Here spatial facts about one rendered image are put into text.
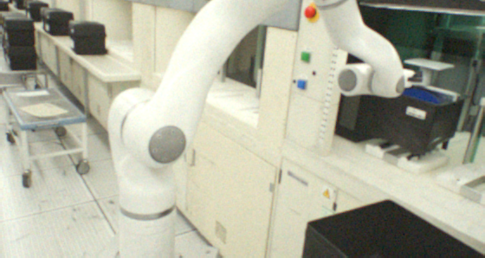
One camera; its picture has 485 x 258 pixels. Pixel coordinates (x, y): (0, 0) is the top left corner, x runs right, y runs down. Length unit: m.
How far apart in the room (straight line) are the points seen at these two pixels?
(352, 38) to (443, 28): 0.71
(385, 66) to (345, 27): 0.14
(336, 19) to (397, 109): 0.53
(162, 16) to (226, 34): 1.83
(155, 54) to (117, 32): 1.52
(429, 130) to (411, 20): 0.54
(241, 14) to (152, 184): 0.38
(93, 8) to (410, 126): 3.22
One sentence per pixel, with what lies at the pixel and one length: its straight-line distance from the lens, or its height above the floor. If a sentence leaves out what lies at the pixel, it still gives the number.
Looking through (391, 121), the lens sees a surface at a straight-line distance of 1.39.
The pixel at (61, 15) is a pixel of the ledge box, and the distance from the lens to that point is 4.56.
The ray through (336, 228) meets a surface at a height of 0.89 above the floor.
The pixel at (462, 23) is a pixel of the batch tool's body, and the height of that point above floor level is 1.35.
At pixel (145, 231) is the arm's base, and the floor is 0.92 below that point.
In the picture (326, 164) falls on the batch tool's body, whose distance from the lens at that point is 1.34.
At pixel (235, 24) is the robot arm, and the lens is 0.74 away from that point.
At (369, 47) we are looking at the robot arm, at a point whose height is 1.29.
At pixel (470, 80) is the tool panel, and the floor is 1.11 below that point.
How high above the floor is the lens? 1.39
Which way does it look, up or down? 18 degrees down
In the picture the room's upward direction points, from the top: 5 degrees clockwise
